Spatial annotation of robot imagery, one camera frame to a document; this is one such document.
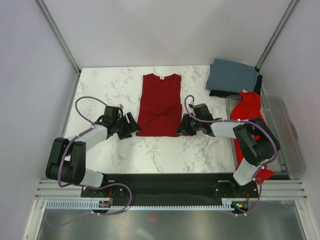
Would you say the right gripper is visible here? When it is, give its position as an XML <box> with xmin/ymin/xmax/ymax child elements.
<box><xmin>174</xmin><ymin>113</ymin><xmax>202</xmax><ymax>137</ymax></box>

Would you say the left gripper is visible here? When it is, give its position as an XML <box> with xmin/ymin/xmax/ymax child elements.
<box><xmin>113</xmin><ymin>112</ymin><xmax>142</xmax><ymax>140</ymax></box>

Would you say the dark red t-shirt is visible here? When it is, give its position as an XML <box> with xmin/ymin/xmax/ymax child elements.
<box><xmin>136</xmin><ymin>73</ymin><xmax>182</xmax><ymax>138</ymax></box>

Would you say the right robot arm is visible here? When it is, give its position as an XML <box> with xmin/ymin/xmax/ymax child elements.
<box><xmin>175</xmin><ymin>103</ymin><xmax>280</xmax><ymax>197</ymax></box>

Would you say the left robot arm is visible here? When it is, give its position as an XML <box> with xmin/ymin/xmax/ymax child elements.
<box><xmin>45</xmin><ymin>106</ymin><xmax>142</xmax><ymax>197</ymax></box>

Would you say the folded black t-shirt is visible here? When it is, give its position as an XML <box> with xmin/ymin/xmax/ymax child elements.
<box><xmin>209</xmin><ymin>67</ymin><xmax>263</xmax><ymax>98</ymax></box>

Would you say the folded grey-blue t-shirt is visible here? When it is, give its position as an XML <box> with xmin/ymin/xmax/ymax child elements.
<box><xmin>205</xmin><ymin>58</ymin><xmax>259</xmax><ymax>93</ymax></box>

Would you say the bright red t-shirt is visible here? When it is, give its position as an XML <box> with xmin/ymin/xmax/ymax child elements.
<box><xmin>230</xmin><ymin>92</ymin><xmax>280</xmax><ymax>184</ymax></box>

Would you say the clear plastic bin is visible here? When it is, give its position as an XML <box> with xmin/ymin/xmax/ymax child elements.
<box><xmin>225</xmin><ymin>92</ymin><xmax>306</xmax><ymax>179</ymax></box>

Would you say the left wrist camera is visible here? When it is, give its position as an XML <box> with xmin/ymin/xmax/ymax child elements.
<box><xmin>103</xmin><ymin>105</ymin><xmax>124</xmax><ymax>118</ymax></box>

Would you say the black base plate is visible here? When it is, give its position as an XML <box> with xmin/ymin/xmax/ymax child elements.
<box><xmin>81</xmin><ymin>173</ymin><xmax>259</xmax><ymax>206</ymax></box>

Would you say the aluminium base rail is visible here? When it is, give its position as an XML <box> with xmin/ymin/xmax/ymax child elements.
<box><xmin>35</xmin><ymin>180</ymin><xmax>307</xmax><ymax>201</ymax></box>

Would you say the white slotted cable duct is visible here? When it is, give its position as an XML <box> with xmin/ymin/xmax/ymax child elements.
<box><xmin>46</xmin><ymin>199</ymin><xmax>250</xmax><ymax>211</ymax></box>

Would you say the left aluminium frame post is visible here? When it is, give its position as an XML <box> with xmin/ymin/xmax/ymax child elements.
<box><xmin>34</xmin><ymin>0</ymin><xmax>81</xmax><ymax>76</ymax></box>

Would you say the aluminium frame post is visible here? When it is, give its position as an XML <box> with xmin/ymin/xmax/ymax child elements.
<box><xmin>256</xmin><ymin>0</ymin><xmax>300</xmax><ymax>69</ymax></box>
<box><xmin>34</xmin><ymin>0</ymin><xmax>81</xmax><ymax>76</ymax></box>

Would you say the right aluminium frame post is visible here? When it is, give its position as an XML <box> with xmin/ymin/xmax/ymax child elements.
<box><xmin>256</xmin><ymin>0</ymin><xmax>300</xmax><ymax>69</ymax></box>

